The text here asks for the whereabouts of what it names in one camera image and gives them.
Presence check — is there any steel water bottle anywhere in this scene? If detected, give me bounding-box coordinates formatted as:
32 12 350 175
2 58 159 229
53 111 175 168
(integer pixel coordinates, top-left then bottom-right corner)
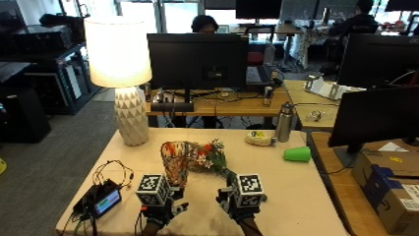
276 101 297 144

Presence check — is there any green plastic cup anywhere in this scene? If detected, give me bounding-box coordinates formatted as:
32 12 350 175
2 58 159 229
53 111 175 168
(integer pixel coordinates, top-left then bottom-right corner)
282 146 313 163

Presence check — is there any white paper sheet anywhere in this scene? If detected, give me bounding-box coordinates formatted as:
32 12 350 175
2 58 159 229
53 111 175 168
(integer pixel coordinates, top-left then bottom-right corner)
377 141 410 152

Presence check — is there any flower bouquet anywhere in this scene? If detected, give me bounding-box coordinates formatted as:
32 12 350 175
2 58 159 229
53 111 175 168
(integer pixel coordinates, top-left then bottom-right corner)
186 139 238 185

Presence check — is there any white table lamp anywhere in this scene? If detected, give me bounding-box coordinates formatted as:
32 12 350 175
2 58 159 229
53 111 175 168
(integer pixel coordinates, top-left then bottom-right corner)
83 16 153 148

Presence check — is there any black cabinet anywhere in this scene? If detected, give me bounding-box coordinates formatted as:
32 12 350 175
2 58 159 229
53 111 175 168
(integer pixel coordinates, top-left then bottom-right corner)
0 86 52 144

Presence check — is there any black device with screen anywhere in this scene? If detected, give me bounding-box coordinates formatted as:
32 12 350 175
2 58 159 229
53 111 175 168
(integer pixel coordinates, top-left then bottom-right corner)
72 179 125 220

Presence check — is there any clear glass vase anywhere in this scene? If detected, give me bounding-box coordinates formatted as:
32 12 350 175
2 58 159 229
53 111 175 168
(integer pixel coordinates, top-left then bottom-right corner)
159 141 193 189

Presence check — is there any black monitor on stand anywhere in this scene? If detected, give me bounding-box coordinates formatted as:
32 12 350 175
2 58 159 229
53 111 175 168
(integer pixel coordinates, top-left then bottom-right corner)
147 32 250 113

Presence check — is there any person's right hand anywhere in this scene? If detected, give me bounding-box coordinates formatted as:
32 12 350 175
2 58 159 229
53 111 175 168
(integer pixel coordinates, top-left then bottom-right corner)
214 170 268 223

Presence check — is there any large black monitor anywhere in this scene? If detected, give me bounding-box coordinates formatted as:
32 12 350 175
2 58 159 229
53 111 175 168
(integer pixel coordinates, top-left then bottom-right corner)
327 86 419 167

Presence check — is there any white holder stand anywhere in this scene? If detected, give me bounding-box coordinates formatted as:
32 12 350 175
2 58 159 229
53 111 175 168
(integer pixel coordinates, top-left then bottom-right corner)
302 73 367 101

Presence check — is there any black shelving unit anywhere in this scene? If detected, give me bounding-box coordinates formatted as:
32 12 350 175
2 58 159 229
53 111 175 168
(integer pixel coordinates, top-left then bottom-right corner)
0 24 100 116

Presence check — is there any shiny metal object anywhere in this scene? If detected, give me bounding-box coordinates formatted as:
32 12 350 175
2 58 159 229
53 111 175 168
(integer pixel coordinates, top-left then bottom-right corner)
304 109 325 123

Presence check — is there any person's left hand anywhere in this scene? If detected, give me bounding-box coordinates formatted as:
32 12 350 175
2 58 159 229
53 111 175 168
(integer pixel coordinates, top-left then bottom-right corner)
137 185 190 228

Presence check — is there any black cable bundle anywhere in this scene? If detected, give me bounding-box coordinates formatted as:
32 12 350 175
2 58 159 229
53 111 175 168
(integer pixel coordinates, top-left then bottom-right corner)
92 159 135 191

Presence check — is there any small metal can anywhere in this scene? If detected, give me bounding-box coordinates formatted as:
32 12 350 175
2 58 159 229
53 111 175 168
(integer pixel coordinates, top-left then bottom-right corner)
262 86 276 107

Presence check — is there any white and yellow tape roll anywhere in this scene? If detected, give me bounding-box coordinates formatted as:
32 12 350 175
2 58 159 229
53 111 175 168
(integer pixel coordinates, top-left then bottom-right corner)
244 130 278 148

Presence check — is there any white marker cube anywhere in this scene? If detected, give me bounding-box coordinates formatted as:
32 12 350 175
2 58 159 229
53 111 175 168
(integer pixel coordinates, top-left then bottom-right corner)
234 173 268 208
135 173 173 207

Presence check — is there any cardboard box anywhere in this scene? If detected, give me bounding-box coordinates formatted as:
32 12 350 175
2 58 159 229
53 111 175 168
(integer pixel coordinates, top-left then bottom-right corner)
350 149 419 236

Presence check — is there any wooden side desk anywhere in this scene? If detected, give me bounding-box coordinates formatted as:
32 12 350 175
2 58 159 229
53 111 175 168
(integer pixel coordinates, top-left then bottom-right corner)
284 79 351 131

